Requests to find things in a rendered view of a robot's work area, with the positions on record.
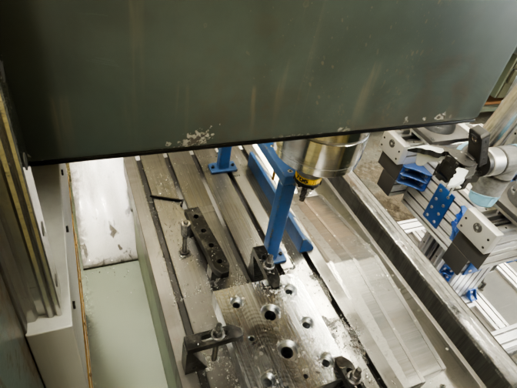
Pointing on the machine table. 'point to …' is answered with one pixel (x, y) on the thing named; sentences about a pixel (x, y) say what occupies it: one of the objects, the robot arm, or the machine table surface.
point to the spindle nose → (323, 154)
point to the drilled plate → (244, 350)
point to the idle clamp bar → (214, 270)
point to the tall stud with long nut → (185, 236)
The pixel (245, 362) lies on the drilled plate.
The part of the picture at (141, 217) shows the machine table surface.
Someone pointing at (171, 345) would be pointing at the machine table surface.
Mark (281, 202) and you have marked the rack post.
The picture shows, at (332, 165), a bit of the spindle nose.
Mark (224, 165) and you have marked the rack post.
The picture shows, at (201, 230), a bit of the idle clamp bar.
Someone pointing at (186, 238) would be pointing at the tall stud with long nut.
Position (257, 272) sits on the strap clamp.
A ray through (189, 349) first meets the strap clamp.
